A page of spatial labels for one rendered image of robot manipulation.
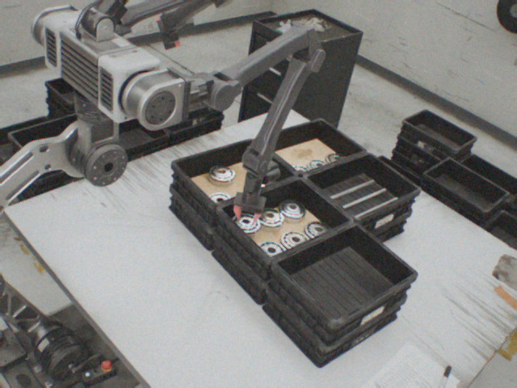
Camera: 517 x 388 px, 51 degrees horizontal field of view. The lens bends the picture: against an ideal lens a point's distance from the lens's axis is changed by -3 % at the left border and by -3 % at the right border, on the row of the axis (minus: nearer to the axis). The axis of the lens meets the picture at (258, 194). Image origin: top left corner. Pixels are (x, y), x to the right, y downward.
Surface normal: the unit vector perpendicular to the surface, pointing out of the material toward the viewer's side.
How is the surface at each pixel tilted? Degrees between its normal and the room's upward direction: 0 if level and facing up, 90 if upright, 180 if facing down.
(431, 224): 0
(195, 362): 0
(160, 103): 90
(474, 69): 90
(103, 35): 90
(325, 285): 0
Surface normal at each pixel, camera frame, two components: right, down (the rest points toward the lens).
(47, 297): 0.15, -0.79
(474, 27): -0.71, 0.33
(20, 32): 0.69, 0.52
